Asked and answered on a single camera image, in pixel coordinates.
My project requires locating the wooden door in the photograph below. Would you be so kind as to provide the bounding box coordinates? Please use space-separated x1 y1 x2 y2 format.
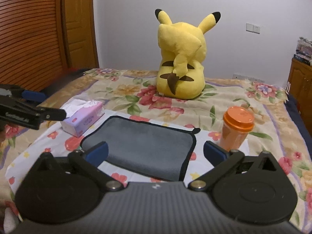
62 0 99 70

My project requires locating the stack of books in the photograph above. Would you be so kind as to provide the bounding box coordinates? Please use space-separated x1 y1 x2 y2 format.
293 37 312 66

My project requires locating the yellow Pikachu plush toy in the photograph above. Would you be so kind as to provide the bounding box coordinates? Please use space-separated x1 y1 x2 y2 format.
155 9 221 100

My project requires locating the white wall switch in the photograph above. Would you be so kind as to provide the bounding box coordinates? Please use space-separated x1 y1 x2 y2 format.
245 23 261 34

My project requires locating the orange lidded plastic cup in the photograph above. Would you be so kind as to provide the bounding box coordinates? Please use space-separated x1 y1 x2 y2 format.
219 106 254 151

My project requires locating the purple tissue box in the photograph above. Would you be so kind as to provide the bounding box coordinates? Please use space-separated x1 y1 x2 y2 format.
61 99 105 137

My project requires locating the wooden slatted headboard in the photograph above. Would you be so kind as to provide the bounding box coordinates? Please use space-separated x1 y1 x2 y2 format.
1 0 68 91

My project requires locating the wooden side cabinet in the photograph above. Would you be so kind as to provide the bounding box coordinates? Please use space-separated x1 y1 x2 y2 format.
288 58 312 135

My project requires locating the purple grey microfiber towel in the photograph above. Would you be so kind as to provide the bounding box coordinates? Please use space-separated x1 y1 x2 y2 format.
80 116 200 181

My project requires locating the floral bed sheet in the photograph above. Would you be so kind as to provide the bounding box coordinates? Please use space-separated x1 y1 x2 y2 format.
0 67 312 233

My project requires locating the white strawberry print cloth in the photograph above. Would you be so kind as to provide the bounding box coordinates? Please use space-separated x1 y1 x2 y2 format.
5 109 251 191

